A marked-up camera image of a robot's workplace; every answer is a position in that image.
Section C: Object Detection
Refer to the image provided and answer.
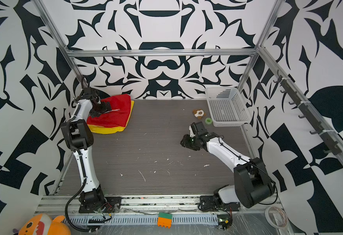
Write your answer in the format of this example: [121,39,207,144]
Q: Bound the red shorts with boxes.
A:
[87,94,134,134]

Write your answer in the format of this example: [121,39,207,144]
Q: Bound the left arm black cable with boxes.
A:
[64,74,113,233]

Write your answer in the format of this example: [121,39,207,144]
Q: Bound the green tape roll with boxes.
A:
[205,118,213,125]

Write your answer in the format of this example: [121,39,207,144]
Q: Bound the orange green toy block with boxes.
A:
[157,212,172,229]

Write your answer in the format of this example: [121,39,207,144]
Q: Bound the brown white plush toy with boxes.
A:
[192,109,206,119]

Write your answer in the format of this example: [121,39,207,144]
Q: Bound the clear tape roll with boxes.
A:
[265,206,288,229]

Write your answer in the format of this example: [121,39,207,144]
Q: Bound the white plastic basket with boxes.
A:
[205,87,251,127]

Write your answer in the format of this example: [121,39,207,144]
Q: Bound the grey wall hook rack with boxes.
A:
[271,70,343,161]

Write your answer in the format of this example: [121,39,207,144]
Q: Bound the green circuit board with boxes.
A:
[218,214,233,230]

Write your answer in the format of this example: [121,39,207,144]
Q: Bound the orange shark plush toy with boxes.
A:
[14,213,71,235]

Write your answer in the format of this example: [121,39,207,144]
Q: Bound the white slotted cable duct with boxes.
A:
[70,214,218,226]

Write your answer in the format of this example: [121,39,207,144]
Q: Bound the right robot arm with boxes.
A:
[180,122,278,211]

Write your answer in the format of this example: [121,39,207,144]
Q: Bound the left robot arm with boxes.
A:
[61,87,111,213]

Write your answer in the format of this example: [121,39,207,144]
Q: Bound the yellow shorts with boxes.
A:
[87,100,135,135]

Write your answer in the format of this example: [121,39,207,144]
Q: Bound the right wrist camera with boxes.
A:
[189,126,195,138]

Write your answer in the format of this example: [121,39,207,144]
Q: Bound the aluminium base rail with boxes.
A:
[35,194,276,216]

